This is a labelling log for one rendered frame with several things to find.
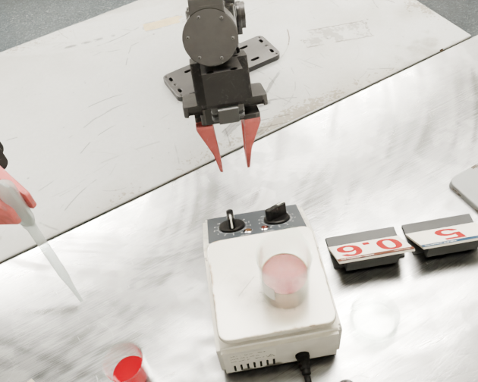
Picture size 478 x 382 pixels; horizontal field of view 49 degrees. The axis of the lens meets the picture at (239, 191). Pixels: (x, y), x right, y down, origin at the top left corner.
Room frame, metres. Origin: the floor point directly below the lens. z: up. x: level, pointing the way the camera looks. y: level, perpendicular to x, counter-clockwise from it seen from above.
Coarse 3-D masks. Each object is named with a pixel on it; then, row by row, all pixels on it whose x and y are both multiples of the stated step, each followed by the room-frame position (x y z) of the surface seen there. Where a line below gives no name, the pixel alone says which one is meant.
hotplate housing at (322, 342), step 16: (208, 240) 0.35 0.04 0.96; (320, 256) 0.31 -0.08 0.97; (208, 272) 0.31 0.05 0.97; (336, 320) 0.23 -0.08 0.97; (288, 336) 0.22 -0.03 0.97; (304, 336) 0.22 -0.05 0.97; (320, 336) 0.22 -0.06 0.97; (336, 336) 0.22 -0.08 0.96; (224, 352) 0.21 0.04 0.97; (240, 352) 0.21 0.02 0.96; (256, 352) 0.21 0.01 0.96; (272, 352) 0.21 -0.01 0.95; (288, 352) 0.21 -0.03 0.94; (304, 352) 0.21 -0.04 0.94; (320, 352) 0.21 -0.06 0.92; (336, 352) 0.22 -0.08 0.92; (224, 368) 0.22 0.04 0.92; (240, 368) 0.21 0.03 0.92; (304, 368) 0.20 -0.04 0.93
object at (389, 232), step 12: (384, 228) 0.37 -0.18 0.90; (336, 240) 0.36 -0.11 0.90; (348, 240) 0.36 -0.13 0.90; (360, 240) 0.36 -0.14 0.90; (372, 240) 0.36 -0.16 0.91; (396, 252) 0.31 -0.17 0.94; (336, 264) 0.33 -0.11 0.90; (348, 264) 0.32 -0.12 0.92; (360, 264) 0.32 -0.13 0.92; (372, 264) 0.32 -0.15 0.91; (384, 264) 0.32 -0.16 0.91
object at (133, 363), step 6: (126, 360) 0.24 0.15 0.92; (132, 360) 0.24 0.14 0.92; (138, 360) 0.24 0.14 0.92; (120, 366) 0.23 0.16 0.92; (126, 366) 0.23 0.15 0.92; (132, 366) 0.23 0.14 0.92; (138, 366) 0.23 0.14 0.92; (114, 372) 0.23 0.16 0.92; (120, 372) 0.22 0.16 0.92; (126, 372) 0.22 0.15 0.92; (132, 372) 0.22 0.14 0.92; (114, 378) 0.22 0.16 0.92; (120, 378) 0.22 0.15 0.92; (126, 378) 0.22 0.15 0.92
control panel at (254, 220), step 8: (288, 208) 0.40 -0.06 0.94; (296, 208) 0.40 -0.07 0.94; (240, 216) 0.40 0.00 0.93; (248, 216) 0.40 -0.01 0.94; (256, 216) 0.39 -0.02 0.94; (264, 216) 0.39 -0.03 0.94; (296, 216) 0.38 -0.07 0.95; (208, 224) 0.39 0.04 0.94; (216, 224) 0.39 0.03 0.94; (248, 224) 0.38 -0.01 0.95; (256, 224) 0.37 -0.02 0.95; (264, 224) 0.37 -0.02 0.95; (280, 224) 0.36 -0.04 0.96; (288, 224) 0.36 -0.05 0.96; (296, 224) 0.36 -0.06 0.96; (304, 224) 0.36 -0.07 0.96; (208, 232) 0.37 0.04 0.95; (216, 232) 0.37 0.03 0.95; (232, 232) 0.36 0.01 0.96; (240, 232) 0.36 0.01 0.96; (248, 232) 0.36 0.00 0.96; (256, 232) 0.36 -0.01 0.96; (264, 232) 0.35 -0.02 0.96; (216, 240) 0.35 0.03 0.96
